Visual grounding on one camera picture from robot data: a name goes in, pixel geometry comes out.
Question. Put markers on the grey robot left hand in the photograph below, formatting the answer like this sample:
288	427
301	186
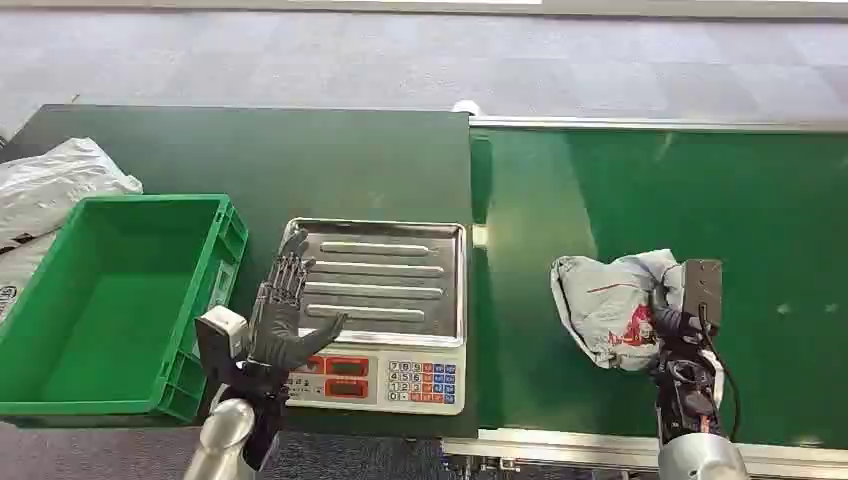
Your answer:
278	338

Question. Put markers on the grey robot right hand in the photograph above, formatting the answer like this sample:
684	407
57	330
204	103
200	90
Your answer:
669	323

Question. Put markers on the grey parcel bag red print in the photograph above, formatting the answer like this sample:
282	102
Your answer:
606	308

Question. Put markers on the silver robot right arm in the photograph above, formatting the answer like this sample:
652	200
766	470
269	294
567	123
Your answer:
692	424

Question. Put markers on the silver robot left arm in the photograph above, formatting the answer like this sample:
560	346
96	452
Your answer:
224	437

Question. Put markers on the green conveyor belt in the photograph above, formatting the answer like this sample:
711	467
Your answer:
742	252

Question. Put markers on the electronic scale with steel tray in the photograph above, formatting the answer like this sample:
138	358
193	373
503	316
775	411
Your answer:
391	318

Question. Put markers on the green plastic crate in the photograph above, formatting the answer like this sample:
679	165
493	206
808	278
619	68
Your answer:
112	305

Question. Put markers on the flat white parcel bag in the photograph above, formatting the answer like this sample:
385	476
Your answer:
16	275

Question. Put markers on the white crumpled parcel bag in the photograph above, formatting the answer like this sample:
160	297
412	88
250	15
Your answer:
50	185

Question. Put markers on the white conveyor roller cap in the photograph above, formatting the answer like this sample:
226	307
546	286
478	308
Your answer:
467	107

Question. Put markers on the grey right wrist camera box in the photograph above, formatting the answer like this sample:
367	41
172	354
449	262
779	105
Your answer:
702	286

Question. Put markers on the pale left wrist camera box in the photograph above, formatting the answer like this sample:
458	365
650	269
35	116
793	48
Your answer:
224	331

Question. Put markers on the silver conveyor frame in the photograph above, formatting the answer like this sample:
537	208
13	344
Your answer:
583	450

